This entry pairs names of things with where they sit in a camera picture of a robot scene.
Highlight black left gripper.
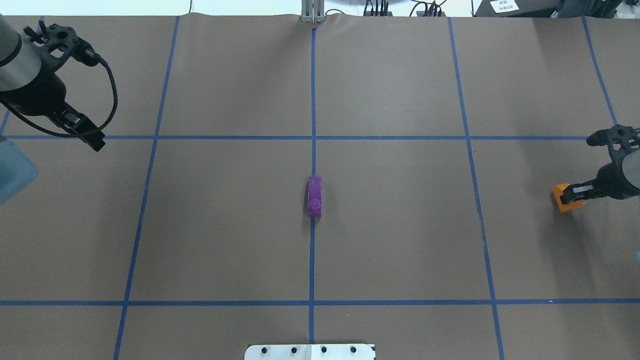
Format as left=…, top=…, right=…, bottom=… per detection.
left=0, top=21, right=106, bottom=152

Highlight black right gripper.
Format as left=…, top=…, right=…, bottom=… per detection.
left=562, top=124, right=640, bottom=204

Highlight orange trapezoid block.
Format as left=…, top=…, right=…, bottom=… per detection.
left=551, top=183, right=586, bottom=214

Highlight purple trapezoid block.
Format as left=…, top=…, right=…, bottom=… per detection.
left=306, top=176, right=323, bottom=219

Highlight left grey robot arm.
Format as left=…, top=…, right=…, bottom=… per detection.
left=0, top=16, right=119, bottom=152

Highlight black box with label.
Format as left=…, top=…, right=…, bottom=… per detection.
left=473, top=0, right=624, bottom=19

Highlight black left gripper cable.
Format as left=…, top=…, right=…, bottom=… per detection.
left=0, top=55, right=119, bottom=139

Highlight black cables at table edge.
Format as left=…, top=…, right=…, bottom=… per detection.
left=363, top=0, right=447, bottom=18

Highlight grey aluminium frame post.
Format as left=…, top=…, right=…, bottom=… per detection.
left=300, top=0, right=326, bottom=24

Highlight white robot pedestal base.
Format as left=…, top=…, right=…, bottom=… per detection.
left=244, top=343, right=377, bottom=360

